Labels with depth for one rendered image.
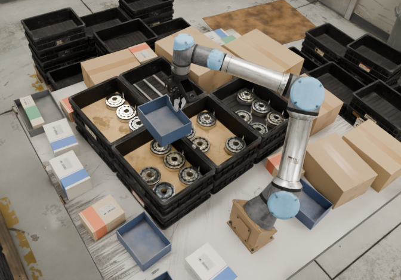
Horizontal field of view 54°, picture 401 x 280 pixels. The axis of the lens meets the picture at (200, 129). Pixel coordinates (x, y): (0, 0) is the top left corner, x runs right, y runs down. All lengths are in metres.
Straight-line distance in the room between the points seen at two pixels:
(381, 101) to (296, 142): 1.66
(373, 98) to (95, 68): 1.93
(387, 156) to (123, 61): 1.53
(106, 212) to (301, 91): 0.98
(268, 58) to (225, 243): 1.16
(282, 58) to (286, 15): 2.26
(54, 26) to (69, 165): 1.68
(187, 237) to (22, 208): 1.37
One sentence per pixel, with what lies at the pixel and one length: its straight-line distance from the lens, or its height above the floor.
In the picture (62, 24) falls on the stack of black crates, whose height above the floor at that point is 0.49.
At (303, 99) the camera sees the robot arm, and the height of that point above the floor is 1.40.
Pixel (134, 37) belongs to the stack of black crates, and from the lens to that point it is 3.22.
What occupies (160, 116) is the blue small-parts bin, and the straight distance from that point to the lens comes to 1.74.
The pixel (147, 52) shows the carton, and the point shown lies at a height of 0.85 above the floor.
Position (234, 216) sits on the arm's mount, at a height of 0.80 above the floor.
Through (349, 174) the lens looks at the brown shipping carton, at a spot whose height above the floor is 0.86.
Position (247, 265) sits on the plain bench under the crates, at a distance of 1.79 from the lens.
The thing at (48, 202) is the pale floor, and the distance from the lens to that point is 2.84.
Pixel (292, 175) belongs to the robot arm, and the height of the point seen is 1.16.
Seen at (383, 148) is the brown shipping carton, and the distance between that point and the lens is 2.18.
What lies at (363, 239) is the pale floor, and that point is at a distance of 2.89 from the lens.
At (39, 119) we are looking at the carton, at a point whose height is 0.76.
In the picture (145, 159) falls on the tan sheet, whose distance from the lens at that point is 1.89.
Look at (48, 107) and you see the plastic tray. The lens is 2.39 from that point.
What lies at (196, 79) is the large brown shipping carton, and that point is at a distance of 2.24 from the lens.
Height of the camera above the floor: 2.32
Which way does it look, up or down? 48 degrees down
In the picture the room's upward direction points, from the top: 6 degrees clockwise
